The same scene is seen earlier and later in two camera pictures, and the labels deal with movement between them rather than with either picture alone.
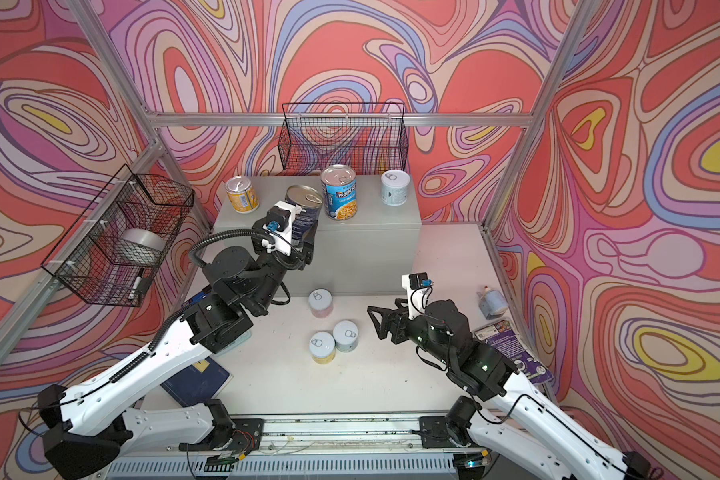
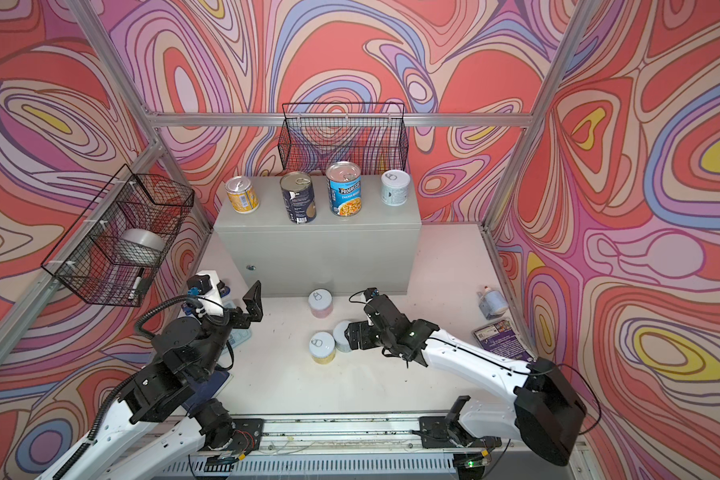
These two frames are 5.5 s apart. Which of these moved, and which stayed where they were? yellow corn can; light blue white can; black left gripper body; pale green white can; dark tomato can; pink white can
Moved: black left gripper body; dark tomato can
Stayed: pink white can; yellow corn can; pale green white can; light blue white can
